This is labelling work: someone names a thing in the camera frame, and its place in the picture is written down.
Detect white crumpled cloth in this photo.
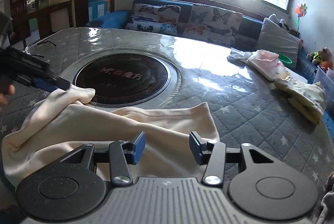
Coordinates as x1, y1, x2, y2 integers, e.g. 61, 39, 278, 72
227, 48, 253, 64

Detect clear plastic storage box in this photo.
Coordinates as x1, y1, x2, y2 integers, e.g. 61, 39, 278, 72
313, 66, 334, 100

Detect large butterfly pillow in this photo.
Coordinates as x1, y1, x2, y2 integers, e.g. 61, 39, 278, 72
183, 4, 243, 45

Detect folded yellow floral blanket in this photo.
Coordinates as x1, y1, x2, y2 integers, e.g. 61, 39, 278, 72
274, 76, 326, 125

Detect black eyeglasses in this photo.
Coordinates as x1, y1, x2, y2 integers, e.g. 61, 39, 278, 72
24, 40, 57, 58

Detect round black induction cooktop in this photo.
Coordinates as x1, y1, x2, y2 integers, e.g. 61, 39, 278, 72
74, 53, 171, 107

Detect orange plush toy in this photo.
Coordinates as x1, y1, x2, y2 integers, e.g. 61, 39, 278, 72
319, 61, 333, 72

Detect colourful pinwheel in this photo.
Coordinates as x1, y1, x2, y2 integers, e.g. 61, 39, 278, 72
294, 2, 308, 36

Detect blue bench sofa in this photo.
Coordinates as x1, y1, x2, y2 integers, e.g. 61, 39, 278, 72
85, 0, 333, 139

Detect brown teddy bear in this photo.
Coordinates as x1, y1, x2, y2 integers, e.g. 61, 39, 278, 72
306, 47, 331, 66

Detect small butterfly pillow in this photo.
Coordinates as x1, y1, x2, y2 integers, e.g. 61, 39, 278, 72
125, 4, 181, 36

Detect grey square pillow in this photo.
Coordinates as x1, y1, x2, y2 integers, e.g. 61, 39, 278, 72
256, 18, 299, 70

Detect grey sock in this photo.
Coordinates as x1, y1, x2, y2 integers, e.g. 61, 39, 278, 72
316, 172, 334, 224

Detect person's left hand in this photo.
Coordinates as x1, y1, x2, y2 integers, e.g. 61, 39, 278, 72
0, 82, 15, 106

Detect cream sweatshirt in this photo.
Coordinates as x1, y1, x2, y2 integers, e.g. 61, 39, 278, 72
2, 86, 219, 186

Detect green plastic bowl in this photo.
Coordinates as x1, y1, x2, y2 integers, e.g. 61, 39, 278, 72
277, 53, 293, 66

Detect pink clothes in plastic bag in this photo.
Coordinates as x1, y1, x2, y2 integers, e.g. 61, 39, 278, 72
246, 49, 289, 82

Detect black and white plush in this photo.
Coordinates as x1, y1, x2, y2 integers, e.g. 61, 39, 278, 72
268, 13, 291, 32

